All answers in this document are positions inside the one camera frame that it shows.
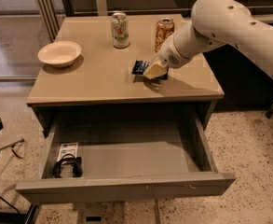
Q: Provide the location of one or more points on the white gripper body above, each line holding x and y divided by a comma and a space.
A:
169, 56

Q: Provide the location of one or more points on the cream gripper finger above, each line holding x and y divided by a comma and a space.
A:
156, 68

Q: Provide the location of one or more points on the dark blue rxbar wrapper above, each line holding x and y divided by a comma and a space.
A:
140, 66

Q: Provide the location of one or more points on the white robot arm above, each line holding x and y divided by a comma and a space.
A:
214, 23

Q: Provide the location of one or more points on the beige cabinet with counter top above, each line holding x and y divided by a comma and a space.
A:
102, 74

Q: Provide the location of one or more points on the open grey top drawer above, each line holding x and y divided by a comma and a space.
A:
126, 158

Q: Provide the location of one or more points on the orange gold soda can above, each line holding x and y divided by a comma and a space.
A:
165, 27

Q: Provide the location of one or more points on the green white soda can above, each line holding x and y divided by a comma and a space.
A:
120, 30

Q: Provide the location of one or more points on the white paper bowl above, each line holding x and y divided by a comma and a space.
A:
59, 54

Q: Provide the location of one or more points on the white blue paper card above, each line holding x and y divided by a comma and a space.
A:
67, 148

